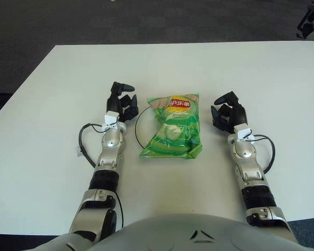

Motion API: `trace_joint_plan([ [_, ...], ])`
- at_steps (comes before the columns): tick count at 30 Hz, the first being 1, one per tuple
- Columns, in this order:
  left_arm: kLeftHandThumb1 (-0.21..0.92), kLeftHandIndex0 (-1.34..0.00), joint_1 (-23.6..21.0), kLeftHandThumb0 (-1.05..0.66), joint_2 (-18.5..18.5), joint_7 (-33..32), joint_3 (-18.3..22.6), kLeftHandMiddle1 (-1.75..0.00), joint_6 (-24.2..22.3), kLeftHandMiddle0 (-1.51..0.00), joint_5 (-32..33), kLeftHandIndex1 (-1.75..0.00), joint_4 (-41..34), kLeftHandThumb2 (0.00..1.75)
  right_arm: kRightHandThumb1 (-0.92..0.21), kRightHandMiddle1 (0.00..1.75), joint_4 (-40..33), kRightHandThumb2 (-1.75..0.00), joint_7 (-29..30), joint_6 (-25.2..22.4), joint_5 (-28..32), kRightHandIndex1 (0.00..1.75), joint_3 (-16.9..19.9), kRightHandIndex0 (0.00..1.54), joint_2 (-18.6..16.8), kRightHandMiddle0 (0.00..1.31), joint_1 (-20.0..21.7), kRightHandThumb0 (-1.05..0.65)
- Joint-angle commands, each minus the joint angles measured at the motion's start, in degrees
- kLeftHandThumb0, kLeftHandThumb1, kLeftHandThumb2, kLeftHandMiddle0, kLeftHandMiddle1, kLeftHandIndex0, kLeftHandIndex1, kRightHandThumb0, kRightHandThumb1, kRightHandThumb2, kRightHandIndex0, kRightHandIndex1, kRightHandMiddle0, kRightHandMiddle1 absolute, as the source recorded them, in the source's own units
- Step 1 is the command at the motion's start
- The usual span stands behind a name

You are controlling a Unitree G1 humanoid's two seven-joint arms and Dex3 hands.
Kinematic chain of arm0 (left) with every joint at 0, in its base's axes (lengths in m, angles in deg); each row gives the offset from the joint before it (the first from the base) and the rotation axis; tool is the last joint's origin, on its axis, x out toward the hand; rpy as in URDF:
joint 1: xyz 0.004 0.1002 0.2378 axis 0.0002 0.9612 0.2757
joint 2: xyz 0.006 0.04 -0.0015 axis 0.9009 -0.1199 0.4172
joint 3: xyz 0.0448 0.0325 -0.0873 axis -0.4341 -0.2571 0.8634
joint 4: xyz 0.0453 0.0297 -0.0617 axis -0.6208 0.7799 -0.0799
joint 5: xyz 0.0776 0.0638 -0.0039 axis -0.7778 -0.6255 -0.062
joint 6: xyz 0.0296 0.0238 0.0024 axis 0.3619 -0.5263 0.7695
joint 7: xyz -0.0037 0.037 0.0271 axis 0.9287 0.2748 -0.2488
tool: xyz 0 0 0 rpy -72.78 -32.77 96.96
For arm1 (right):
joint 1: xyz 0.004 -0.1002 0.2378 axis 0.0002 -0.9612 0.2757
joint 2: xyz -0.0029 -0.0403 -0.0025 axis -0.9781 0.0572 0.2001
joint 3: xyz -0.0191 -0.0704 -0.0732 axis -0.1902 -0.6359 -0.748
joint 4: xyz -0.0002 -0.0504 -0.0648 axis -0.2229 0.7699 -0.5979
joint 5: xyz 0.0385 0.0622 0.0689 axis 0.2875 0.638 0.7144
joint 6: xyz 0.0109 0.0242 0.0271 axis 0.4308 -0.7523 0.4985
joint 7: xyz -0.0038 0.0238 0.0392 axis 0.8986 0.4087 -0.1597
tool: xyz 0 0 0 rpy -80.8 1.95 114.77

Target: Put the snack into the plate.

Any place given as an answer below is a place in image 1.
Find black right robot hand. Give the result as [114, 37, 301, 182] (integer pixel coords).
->
[210, 90, 249, 134]

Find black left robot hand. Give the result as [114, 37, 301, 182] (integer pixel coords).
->
[106, 81, 139, 123]

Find green chips snack bag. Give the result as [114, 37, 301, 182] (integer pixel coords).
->
[138, 92, 203, 160]

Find white plate with black rim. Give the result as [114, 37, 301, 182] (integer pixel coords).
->
[135, 105, 154, 150]

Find black floor object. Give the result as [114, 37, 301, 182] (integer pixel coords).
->
[0, 92, 13, 116]

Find black office chair base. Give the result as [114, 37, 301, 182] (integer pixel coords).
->
[296, 4, 314, 40]

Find grey robot torso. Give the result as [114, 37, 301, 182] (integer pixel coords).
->
[33, 213, 314, 251]

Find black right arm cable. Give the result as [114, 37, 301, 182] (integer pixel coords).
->
[246, 133, 276, 174]

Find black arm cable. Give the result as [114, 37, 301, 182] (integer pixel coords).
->
[78, 123, 119, 168]
[246, 133, 276, 174]

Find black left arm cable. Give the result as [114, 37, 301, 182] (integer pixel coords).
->
[78, 123, 119, 168]

